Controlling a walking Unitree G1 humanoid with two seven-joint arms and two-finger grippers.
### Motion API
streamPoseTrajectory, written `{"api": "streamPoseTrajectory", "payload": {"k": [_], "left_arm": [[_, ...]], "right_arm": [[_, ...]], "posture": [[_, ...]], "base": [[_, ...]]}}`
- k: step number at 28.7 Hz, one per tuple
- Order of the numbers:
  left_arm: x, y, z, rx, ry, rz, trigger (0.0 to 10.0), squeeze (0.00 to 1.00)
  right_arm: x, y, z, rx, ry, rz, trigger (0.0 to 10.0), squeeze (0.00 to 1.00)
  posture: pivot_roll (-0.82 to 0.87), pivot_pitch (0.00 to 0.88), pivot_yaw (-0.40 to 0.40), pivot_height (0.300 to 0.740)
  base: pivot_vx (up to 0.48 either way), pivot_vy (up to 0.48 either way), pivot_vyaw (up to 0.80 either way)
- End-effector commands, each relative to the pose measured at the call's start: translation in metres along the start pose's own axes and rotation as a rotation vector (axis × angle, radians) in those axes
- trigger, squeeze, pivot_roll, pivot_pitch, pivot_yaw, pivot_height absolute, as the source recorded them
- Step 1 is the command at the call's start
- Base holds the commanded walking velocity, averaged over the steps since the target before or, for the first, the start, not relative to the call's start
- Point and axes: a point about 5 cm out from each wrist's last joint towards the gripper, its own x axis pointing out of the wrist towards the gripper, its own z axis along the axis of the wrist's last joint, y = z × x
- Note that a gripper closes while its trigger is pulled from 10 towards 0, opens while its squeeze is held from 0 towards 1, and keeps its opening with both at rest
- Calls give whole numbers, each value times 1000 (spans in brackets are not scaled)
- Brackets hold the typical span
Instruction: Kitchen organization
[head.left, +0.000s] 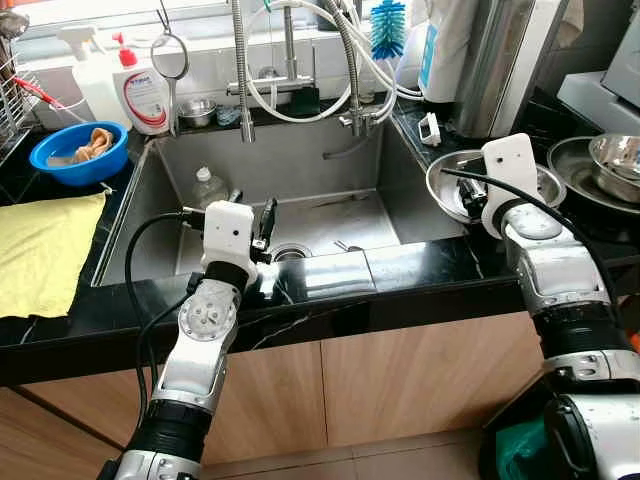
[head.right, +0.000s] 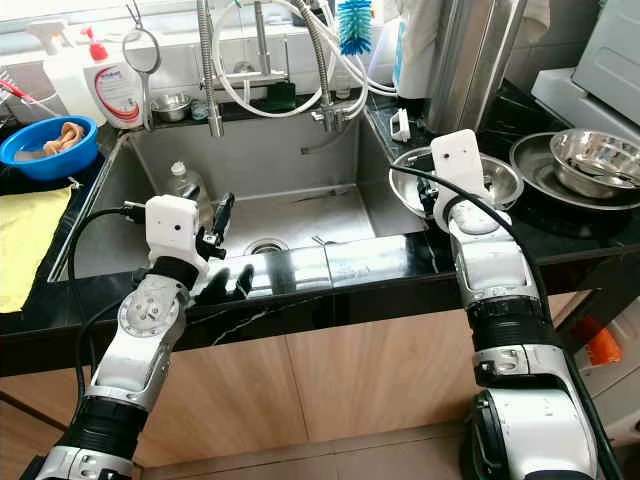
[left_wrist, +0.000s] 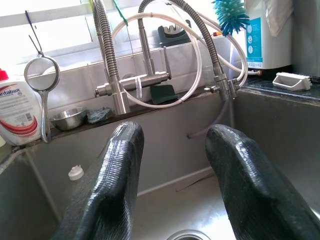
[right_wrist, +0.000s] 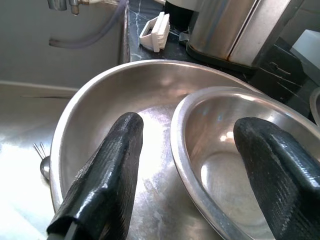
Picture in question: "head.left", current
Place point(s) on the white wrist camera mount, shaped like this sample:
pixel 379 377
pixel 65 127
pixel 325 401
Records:
pixel 228 232
pixel 510 170

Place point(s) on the green plastic bag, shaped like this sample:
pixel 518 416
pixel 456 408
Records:
pixel 520 450

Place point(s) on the white container blue label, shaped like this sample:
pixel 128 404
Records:
pixel 445 50

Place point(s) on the small white plastic clip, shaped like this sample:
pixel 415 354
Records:
pixel 429 130

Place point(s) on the clear plastic bottle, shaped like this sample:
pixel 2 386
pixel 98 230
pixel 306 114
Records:
pixel 208 190

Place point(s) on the blue bottle brush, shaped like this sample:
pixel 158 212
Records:
pixel 388 30

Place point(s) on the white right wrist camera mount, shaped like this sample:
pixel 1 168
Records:
pixel 510 170

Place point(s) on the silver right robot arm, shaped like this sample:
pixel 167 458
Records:
pixel 560 280

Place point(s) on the chrome straight tap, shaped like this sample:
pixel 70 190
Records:
pixel 292 40

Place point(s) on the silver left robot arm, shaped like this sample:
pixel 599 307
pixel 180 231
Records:
pixel 205 320

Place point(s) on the dark green sponge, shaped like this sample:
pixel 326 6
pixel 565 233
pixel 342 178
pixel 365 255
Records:
pixel 306 104

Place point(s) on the yellow cloth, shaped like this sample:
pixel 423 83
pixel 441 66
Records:
pixel 45 255

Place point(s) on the wooden kitchen cabinet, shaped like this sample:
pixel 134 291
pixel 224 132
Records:
pixel 400 380

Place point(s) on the beige hanging cloth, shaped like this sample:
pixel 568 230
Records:
pixel 570 20

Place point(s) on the white spray bottle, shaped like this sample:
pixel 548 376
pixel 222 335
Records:
pixel 95 95

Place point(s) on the small orange object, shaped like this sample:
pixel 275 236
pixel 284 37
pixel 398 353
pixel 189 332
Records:
pixel 634 340

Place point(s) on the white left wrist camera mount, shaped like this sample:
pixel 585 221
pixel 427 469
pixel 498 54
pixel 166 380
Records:
pixel 228 232

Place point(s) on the round metal mesh strainer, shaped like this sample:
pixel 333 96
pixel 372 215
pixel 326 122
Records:
pixel 170 36

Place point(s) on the white soap bottle red pump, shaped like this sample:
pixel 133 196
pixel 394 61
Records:
pixel 145 95

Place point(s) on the deep steel mixing bowl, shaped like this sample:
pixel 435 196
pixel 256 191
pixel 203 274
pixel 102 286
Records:
pixel 618 155

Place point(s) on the small steel bowl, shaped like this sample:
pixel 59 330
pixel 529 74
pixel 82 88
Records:
pixel 198 115

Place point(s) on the wide shallow steel bowl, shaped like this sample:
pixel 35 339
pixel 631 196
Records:
pixel 450 195

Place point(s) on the stainless steel sink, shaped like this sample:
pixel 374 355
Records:
pixel 340 200

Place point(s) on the white washing machine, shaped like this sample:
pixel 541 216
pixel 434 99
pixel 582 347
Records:
pixel 615 90

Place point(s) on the blue plastic bowl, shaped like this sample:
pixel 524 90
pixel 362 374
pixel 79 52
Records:
pixel 60 170

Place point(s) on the tall stainless steel canister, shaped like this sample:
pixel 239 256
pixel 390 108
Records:
pixel 505 60

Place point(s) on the chrome ribbed faucet pipe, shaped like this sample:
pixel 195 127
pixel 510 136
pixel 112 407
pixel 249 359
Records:
pixel 243 70

